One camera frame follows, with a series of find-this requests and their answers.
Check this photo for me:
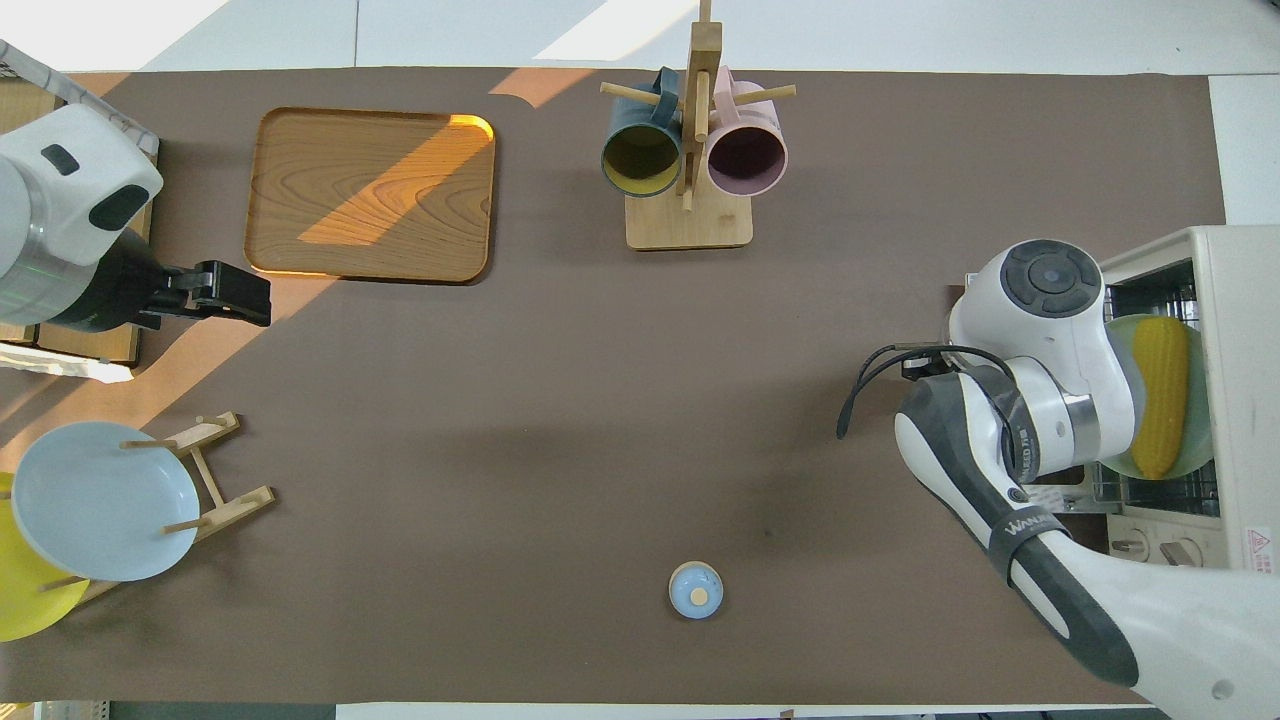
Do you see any pink mug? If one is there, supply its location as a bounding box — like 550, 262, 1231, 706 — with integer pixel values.
705, 67, 789, 197

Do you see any wooden serving tray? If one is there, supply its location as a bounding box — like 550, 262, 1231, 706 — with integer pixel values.
244, 106, 497, 285

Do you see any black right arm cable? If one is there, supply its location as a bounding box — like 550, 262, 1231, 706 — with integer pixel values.
836, 343, 1021, 441

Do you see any light blue plate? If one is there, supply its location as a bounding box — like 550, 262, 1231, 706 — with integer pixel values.
11, 421, 201, 583

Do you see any yellow plate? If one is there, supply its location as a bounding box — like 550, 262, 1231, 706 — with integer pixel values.
0, 472, 91, 643

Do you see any wooden plate rack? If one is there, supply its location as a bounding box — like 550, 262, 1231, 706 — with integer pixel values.
40, 410, 277, 606

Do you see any pale green plate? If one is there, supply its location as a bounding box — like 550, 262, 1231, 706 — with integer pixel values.
1100, 314, 1217, 481

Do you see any yellow corn cob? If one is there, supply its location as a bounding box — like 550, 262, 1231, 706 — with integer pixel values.
1130, 317, 1192, 481

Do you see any wooden mug rack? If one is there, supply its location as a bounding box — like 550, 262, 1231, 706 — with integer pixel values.
600, 0, 798, 251

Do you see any cream toaster oven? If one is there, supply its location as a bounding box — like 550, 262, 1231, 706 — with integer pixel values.
950, 225, 1280, 576

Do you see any brown table mat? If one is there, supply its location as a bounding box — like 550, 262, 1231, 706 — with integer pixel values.
0, 66, 1276, 706

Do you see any dark blue mug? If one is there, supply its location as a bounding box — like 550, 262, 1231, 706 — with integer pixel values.
600, 68, 686, 198

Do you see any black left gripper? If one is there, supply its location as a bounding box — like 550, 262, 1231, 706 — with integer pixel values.
140, 260, 272, 329

